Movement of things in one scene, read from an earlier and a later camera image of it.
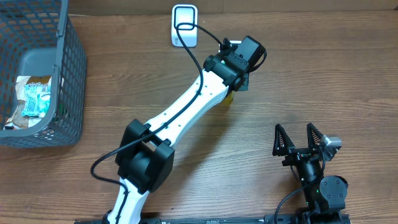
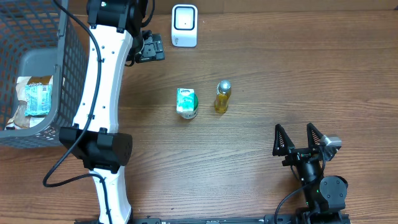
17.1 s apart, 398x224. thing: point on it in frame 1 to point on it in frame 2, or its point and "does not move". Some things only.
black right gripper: [302, 156] does not move
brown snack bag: [18, 121] does not move
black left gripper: [247, 86] to [155, 49]
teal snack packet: [37, 99] does not move
